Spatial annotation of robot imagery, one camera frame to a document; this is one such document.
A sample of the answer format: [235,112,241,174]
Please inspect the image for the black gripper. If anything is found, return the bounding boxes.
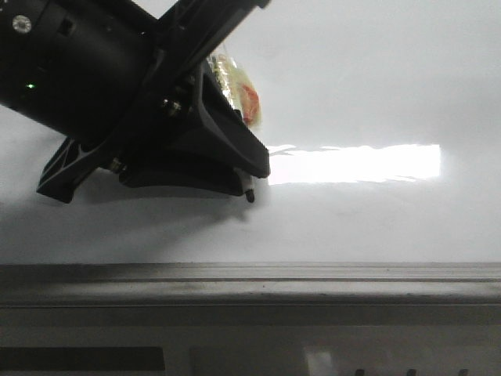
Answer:
[38,1,271,203]

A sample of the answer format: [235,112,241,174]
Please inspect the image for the black and white whiteboard marker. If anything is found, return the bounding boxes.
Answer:
[206,52,264,204]

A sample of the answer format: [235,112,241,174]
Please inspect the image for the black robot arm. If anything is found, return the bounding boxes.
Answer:
[1,1,271,203]

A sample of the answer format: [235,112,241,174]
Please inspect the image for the black label strip below board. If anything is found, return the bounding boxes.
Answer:
[1,347,165,371]

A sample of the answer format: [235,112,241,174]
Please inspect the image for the white whiteboard with aluminium frame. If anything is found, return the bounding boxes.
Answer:
[1,1,500,306]

